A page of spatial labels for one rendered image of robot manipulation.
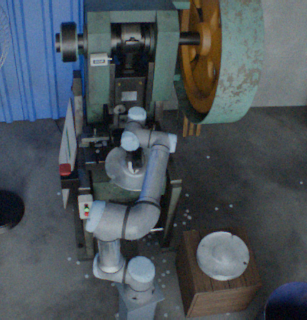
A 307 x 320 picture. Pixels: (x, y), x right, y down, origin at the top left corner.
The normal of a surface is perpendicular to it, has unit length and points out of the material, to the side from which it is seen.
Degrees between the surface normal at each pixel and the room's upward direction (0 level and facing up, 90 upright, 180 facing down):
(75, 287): 0
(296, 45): 90
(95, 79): 90
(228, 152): 0
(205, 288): 0
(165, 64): 90
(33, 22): 90
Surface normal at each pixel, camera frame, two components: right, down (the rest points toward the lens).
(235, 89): 0.18, 0.71
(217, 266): 0.07, -0.72
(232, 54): 0.20, 0.42
